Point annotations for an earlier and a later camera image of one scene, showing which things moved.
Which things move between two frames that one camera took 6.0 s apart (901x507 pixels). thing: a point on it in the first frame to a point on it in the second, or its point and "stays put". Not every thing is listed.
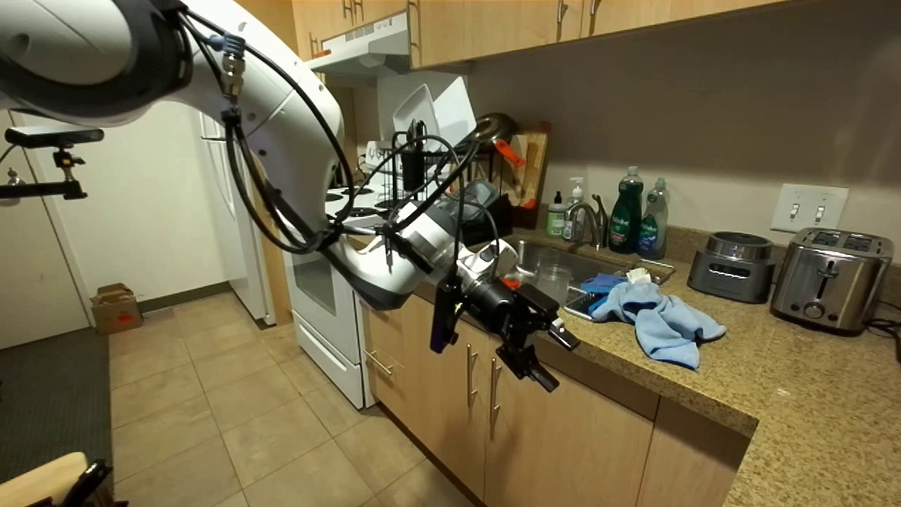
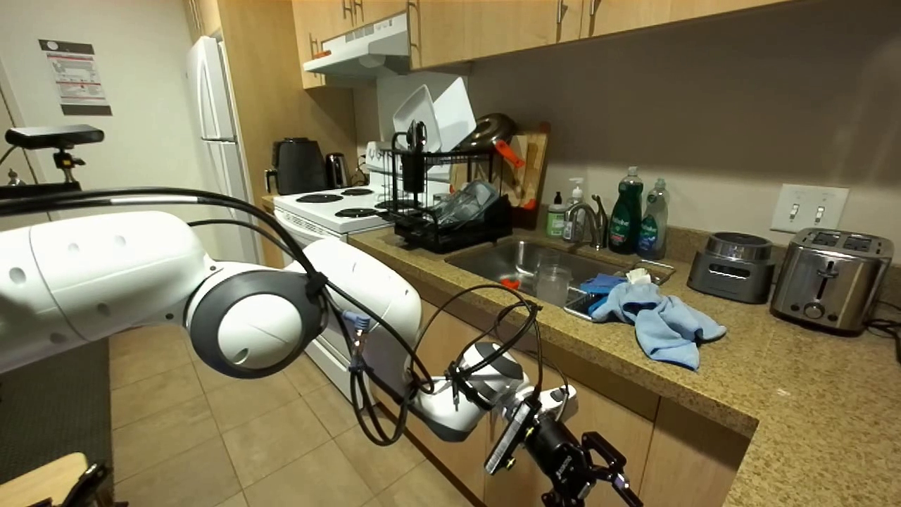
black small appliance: x=734 y=265 stays put
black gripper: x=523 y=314 to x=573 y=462
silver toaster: x=832 y=279 stays put
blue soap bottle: x=655 y=224 stays put
